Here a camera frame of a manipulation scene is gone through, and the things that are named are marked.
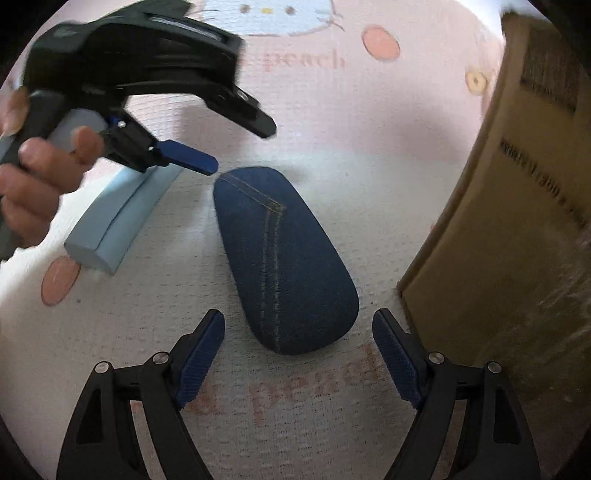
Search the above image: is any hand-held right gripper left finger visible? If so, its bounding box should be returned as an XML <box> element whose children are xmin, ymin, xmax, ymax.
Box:
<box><xmin>55</xmin><ymin>309</ymin><xmax>227</xmax><ymax>480</ymax></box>

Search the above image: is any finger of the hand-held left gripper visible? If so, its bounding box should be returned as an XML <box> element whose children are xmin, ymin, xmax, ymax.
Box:
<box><xmin>202</xmin><ymin>84</ymin><xmax>278</xmax><ymax>139</ymax></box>
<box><xmin>103</xmin><ymin>112</ymin><xmax>219</xmax><ymax>176</ymax></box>

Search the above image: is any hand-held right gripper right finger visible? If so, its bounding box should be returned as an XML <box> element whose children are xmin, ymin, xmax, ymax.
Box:
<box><xmin>371</xmin><ymin>309</ymin><xmax>541</xmax><ymax>480</ymax></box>

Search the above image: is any light blue box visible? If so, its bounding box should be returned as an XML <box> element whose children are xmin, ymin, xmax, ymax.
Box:
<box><xmin>48</xmin><ymin>108</ymin><xmax>184</xmax><ymax>277</ymax></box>

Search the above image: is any denim glasses case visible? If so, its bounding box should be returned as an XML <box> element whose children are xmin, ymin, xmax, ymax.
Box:
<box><xmin>213</xmin><ymin>165</ymin><xmax>360</xmax><ymax>356</ymax></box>

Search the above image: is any brown cardboard box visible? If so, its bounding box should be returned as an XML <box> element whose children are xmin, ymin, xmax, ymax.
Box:
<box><xmin>396</xmin><ymin>7</ymin><xmax>591</xmax><ymax>425</ymax></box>

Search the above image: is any person's left hand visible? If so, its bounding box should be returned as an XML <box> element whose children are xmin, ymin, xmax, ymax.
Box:
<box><xmin>0</xmin><ymin>87</ymin><xmax>105</xmax><ymax>248</ymax></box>

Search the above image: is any pink cartoon printed mat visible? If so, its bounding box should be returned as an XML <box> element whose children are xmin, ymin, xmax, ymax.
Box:
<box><xmin>0</xmin><ymin>0</ymin><xmax>513</xmax><ymax>480</ymax></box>

